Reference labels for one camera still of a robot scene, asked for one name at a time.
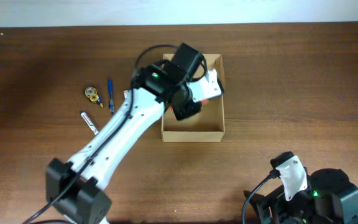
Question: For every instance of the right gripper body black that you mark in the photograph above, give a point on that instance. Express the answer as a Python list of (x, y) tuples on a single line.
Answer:
[(263, 205)]

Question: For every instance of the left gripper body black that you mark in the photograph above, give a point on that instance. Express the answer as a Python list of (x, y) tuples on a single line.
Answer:
[(186, 109)]

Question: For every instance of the orange stapler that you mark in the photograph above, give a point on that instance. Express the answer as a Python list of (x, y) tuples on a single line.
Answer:
[(202, 102)]

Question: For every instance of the brown cardboard box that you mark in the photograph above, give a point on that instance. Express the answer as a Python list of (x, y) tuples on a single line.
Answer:
[(205, 126)]

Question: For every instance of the white blue staples box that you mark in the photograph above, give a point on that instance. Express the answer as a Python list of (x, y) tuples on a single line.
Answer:
[(126, 93)]

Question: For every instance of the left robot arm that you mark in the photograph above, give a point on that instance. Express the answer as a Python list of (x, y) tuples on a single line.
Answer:
[(76, 188)]

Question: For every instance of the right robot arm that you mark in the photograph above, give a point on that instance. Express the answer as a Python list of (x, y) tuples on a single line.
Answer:
[(329, 198)]

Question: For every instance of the blue pen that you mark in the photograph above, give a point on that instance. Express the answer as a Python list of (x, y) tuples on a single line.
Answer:
[(111, 96)]

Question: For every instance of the white blue marker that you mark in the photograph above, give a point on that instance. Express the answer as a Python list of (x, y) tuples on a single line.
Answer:
[(89, 122)]

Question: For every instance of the yellow correction tape dispenser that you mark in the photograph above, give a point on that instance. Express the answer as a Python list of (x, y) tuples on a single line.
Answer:
[(92, 94)]

